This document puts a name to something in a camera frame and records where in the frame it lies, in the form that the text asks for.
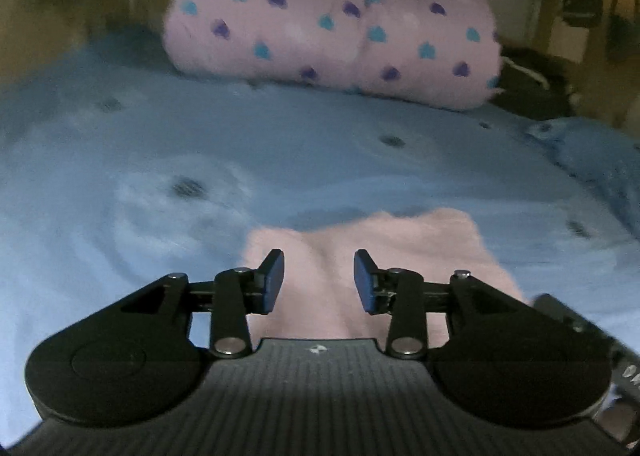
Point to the pink knitted cardigan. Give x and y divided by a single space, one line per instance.
318 298

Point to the pink heart-patterned rolled blanket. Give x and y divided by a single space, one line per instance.
443 53

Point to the blue dandelion bed sheet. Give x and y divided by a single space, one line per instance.
117 170

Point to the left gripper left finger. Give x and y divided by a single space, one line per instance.
238 293

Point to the blue pillow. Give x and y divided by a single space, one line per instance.
601 158

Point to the black clothing pile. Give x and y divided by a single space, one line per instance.
532 86

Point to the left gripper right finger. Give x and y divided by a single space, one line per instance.
398 293

